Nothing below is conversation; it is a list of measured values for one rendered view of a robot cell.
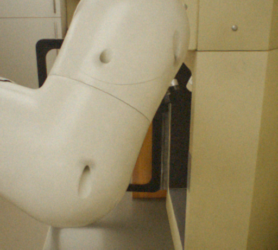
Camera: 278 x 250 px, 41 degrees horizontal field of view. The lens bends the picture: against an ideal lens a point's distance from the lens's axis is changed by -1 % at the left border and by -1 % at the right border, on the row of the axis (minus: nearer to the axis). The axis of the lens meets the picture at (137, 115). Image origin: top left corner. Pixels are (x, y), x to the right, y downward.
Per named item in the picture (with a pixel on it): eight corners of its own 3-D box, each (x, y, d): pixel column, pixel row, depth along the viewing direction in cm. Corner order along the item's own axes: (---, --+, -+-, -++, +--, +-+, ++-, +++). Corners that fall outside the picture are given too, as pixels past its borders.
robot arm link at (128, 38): (219, -26, 30) (95, -72, 31) (158, 111, 28) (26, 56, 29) (194, 43, 44) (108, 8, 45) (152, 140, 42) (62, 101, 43)
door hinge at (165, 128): (166, 188, 101) (170, 40, 88) (167, 194, 98) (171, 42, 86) (160, 189, 101) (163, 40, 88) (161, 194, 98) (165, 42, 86)
